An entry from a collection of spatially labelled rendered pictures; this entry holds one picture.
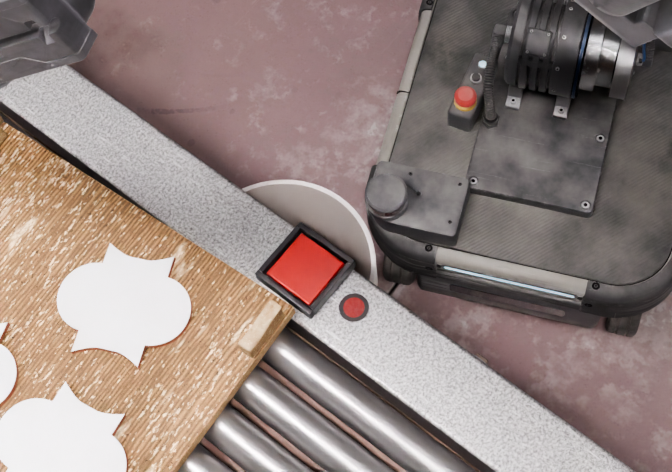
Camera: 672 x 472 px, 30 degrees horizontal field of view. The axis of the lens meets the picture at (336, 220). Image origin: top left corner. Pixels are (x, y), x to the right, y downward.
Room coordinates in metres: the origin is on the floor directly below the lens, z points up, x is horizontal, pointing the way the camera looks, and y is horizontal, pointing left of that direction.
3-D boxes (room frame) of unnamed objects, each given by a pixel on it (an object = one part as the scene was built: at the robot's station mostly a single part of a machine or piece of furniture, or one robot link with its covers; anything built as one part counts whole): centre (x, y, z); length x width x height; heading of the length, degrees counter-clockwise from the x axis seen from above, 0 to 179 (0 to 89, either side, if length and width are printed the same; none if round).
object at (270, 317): (0.46, 0.10, 0.95); 0.06 x 0.02 x 0.03; 135
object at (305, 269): (0.52, 0.04, 0.92); 0.06 x 0.06 x 0.01; 41
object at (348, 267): (0.52, 0.04, 0.92); 0.08 x 0.08 x 0.02; 41
